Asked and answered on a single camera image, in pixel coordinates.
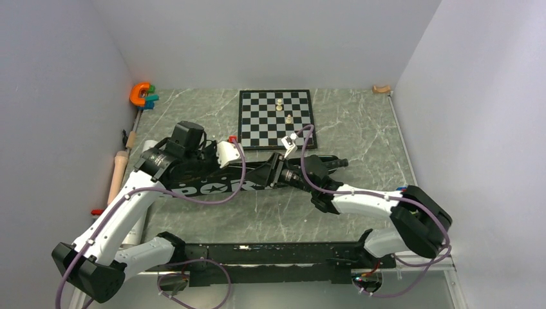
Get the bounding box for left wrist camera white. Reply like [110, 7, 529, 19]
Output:
[216, 141, 244, 169]

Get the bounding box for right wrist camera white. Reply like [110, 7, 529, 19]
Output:
[281, 133, 299, 158]

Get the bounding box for black racket bag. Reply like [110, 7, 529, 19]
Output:
[165, 155, 348, 198]

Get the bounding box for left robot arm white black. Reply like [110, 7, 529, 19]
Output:
[52, 121, 221, 308]

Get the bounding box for wooden arch block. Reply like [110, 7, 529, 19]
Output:
[372, 85, 391, 95]

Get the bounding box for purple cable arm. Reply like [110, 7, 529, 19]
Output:
[292, 124, 453, 299]
[54, 138, 247, 309]

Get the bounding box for red clamp knob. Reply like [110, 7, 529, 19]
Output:
[90, 209, 104, 216]

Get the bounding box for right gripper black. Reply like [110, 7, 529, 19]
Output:
[243, 152, 317, 194]

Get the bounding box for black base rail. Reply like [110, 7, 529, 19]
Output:
[152, 241, 396, 287]

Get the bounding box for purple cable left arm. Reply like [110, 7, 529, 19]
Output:
[54, 138, 247, 309]

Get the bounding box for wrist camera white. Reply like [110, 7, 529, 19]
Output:
[216, 141, 244, 169]
[281, 133, 299, 158]

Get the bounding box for beige toy microphone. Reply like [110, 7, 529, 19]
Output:
[107, 151, 129, 205]

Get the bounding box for black white chessboard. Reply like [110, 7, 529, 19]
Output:
[237, 89, 315, 151]

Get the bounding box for small beige handled tool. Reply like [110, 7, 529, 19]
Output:
[122, 130, 136, 149]

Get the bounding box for white chess piece back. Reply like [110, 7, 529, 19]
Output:
[276, 98, 283, 111]

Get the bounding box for orange C-shaped toy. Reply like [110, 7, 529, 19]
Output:
[129, 82, 151, 107]

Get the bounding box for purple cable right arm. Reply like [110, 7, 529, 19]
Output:
[292, 124, 453, 299]

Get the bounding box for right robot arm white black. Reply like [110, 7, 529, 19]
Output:
[246, 153, 453, 267]

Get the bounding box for teal blue toy blocks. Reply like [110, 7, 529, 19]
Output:
[142, 84, 159, 110]

